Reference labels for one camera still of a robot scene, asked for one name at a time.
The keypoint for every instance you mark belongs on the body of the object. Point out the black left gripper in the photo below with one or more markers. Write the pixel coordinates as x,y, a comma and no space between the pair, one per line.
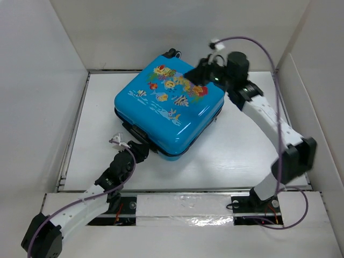
141,151

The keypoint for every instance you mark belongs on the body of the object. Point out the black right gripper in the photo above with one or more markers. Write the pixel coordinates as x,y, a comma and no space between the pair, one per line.
200,73

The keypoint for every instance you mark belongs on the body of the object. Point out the blue hard-shell suitcase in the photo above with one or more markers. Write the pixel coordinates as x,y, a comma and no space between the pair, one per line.
161,108

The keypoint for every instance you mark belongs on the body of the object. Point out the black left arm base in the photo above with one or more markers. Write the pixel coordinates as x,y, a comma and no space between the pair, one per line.
123,215

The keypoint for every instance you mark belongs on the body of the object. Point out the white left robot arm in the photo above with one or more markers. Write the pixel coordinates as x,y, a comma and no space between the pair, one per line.
46,234

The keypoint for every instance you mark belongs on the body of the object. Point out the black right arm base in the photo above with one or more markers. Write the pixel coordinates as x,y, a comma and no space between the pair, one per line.
267,213

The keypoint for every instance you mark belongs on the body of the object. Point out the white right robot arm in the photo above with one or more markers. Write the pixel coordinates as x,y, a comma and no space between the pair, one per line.
296,153

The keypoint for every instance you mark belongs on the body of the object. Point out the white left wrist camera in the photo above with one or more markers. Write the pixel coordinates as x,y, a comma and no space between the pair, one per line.
117,141

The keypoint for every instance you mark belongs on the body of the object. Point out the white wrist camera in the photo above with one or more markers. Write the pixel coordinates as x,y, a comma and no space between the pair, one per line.
216,45
117,141

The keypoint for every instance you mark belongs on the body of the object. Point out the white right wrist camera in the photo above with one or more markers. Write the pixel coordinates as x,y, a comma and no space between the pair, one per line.
216,45

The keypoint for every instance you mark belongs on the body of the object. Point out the aluminium mounting rail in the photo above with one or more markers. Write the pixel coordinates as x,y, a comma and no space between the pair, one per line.
193,191

